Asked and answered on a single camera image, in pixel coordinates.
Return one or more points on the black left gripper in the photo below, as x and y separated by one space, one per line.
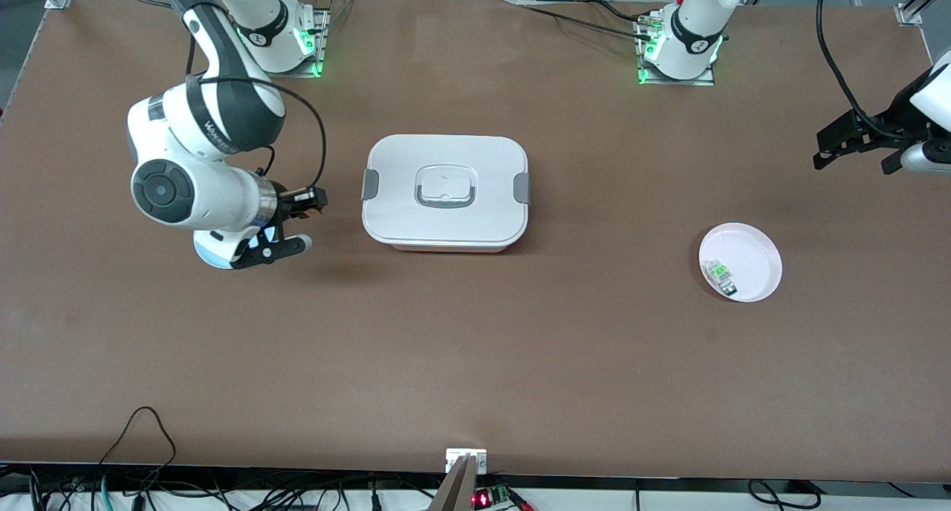
883 129

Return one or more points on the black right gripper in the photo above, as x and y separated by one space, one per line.
288 203

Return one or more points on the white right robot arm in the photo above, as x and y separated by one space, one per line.
186 191

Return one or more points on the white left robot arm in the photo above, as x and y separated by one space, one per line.
695 28

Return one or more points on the white lidded lunch box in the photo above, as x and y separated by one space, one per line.
401 214

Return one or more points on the light blue round plate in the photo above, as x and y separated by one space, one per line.
212 261

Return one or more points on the pink round plate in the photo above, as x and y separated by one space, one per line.
750 255

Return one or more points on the small red LED module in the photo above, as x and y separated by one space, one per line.
483 500

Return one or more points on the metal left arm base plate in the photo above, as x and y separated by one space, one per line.
706 82

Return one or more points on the green switch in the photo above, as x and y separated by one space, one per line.
719 273

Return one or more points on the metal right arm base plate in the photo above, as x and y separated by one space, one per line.
324 21

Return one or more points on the white metal mounting bracket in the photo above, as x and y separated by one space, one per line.
455 459

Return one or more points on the grey camera post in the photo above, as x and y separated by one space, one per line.
457 492

